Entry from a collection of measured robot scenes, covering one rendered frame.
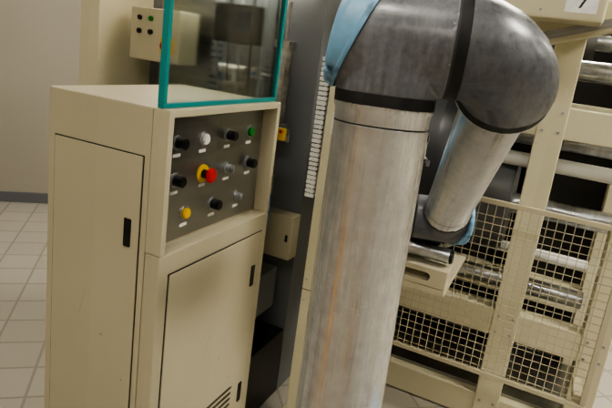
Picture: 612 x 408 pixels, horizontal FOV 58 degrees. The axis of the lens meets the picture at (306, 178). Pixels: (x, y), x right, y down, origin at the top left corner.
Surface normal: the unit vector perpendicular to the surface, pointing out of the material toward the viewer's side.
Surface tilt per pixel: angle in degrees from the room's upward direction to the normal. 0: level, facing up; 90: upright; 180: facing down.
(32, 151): 90
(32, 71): 90
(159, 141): 90
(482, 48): 92
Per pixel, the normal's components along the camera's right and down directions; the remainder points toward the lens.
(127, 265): -0.43, 0.16
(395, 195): 0.36, 0.24
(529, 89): 0.33, 0.57
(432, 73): -0.22, 0.69
